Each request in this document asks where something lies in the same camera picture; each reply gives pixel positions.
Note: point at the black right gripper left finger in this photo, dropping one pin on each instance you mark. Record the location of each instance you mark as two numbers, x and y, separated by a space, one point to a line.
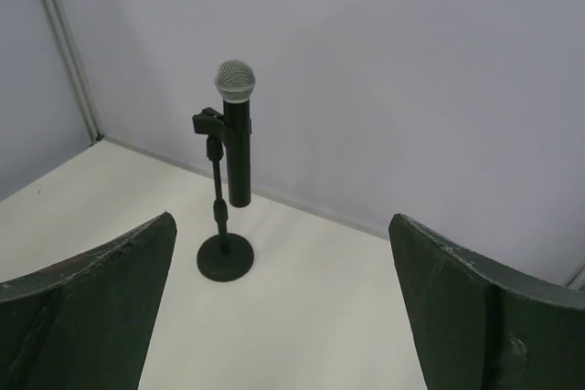
86 322

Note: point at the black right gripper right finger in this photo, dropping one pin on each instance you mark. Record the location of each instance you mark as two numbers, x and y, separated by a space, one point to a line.
479 324

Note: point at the black microphone stand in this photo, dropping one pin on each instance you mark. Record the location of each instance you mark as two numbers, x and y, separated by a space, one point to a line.
225 256

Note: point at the black microphone silver grille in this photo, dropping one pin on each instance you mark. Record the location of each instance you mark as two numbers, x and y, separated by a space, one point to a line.
235 81

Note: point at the aluminium frame post right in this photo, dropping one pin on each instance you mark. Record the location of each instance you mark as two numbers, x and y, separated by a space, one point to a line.
576 280

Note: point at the aluminium frame post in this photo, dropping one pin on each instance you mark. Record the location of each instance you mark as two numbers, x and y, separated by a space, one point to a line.
72 63
576 280

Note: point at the aluminium frame post left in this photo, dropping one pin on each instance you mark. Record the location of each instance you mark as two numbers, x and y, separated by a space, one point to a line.
72 63

